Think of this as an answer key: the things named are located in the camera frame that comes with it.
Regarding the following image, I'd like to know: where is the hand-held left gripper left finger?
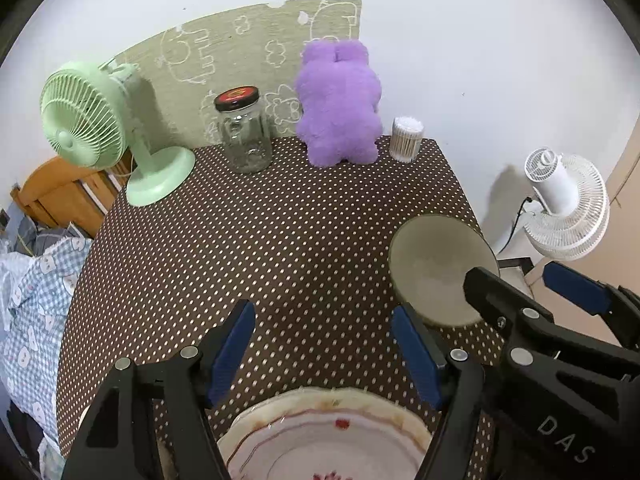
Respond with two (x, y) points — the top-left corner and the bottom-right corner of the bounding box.
(60, 299), (257, 480)

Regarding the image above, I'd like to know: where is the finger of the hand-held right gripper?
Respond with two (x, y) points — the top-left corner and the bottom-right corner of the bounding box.
(462, 266), (556, 356)
(542, 261), (640, 351)

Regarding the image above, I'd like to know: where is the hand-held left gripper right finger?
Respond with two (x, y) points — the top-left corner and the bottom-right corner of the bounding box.
(390, 304), (486, 480)

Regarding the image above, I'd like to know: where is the small grey ceramic bowl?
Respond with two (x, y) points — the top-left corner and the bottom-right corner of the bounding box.
(388, 214), (500, 329)

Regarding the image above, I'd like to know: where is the white floral scalloped plate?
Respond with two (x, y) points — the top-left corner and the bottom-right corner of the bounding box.
(216, 386), (434, 480)

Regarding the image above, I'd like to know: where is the brown polka dot tablecloth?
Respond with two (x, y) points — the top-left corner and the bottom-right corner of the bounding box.
(56, 135), (506, 480)

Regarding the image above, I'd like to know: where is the white clip fan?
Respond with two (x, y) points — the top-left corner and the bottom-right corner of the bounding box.
(522, 147), (611, 261)

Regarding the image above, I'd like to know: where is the cotton swab container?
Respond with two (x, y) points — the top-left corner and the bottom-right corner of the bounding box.
(390, 116), (426, 163)

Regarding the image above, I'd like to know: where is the blue checked blanket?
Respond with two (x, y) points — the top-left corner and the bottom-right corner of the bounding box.
(0, 237), (93, 480)

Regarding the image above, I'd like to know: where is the glass jar with dark lid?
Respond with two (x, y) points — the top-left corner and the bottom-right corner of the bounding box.
(214, 85), (274, 174)

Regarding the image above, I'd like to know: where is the grey cloth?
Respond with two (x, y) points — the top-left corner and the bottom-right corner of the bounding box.
(0, 205), (71, 261)

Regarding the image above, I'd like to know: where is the wooden chair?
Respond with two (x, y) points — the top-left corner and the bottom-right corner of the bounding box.
(10, 156), (123, 238)

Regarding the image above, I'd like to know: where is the purple plush toy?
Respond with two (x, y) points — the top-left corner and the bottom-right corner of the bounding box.
(294, 38), (385, 167)

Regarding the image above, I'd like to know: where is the green desk fan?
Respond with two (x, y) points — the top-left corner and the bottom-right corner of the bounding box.
(39, 60), (197, 208)

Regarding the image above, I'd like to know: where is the black fan cable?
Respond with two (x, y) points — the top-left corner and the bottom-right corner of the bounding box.
(492, 195), (538, 256)

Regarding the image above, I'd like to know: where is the green patterned wall mat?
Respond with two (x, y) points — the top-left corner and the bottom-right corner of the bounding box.
(102, 0), (363, 148)

